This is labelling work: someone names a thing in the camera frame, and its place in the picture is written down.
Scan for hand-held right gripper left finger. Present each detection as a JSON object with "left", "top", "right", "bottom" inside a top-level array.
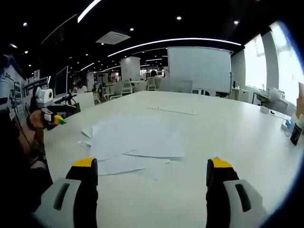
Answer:
[{"left": 32, "top": 157, "right": 98, "bottom": 228}]

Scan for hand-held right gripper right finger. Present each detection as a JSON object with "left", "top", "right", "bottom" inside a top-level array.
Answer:
[{"left": 205, "top": 156, "right": 269, "bottom": 228}]

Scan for stack of white printing papers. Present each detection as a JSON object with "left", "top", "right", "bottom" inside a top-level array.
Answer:
[{"left": 77, "top": 115, "right": 186, "bottom": 181}]

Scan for person's left hand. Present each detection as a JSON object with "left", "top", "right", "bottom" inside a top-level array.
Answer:
[{"left": 28, "top": 111, "right": 47, "bottom": 131}]

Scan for black monitor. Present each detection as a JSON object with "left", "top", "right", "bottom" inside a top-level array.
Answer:
[{"left": 55, "top": 66, "right": 69, "bottom": 97}]

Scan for green office chair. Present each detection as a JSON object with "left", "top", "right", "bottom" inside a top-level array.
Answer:
[{"left": 96, "top": 84, "right": 106, "bottom": 103}]

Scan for person's dark clothing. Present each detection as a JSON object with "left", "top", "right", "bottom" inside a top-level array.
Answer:
[{"left": 0, "top": 111, "right": 53, "bottom": 214}]

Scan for white table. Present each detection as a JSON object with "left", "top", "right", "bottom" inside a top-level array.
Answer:
[{"left": 44, "top": 90, "right": 304, "bottom": 228}]

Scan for white office chair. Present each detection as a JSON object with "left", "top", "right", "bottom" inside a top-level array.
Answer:
[
  {"left": 146, "top": 77, "right": 157, "bottom": 91},
  {"left": 121, "top": 79, "right": 134, "bottom": 96}
]

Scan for white pillar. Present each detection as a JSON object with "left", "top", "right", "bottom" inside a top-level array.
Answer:
[{"left": 120, "top": 56, "right": 141, "bottom": 81}]

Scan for ceiling air conditioner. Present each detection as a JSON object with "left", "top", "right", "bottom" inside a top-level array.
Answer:
[{"left": 95, "top": 30, "right": 131, "bottom": 45}]

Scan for long ceiling light strip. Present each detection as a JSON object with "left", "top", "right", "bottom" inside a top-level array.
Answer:
[
  {"left": 77, "top": 0, "right": 102, "bottom": 24},
  {"left": 108, "top": 38, "right": 242, "bottom": 57}
]

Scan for black flat device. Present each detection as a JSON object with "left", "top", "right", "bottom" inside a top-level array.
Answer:
[{"left": 290, "top": 123, "right": 302, "bottom": 146}]

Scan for blue and white packet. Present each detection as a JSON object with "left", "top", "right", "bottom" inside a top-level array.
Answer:
[{"left": 281, "top": 119, "right": 294, "bottom": 131}]

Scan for recessed table socket strip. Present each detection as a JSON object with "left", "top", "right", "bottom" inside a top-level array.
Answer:
[{"left": 147, "top": 105, "right": 199, "bottom": 116}]

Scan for white cabinet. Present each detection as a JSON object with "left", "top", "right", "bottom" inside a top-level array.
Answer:
[{"left": 231, "top": 86, "right": 254, "bottom": 105}]

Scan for steel sink stand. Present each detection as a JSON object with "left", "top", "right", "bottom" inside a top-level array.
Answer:
[{"left": 253, "top": 84, "right": 271, "bottom": 105}]

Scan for brown cardboard box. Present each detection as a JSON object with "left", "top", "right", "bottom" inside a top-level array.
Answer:
[{"left": 295, "top": 82, "right": 304, "bottom": 119}]

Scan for large white board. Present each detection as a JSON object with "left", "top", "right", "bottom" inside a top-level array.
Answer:
[{"left": 167, "top": 47, "right": 232, "bottom": 93}]

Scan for bright window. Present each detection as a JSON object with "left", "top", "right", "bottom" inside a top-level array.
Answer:
[{"left": 244, "top": 21, "right": 304, "bottom": 102}]

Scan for round ceiling spot lights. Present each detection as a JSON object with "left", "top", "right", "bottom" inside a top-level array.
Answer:
[{"left": 9, "top": 15, "right": 239, "bottom": 69}]

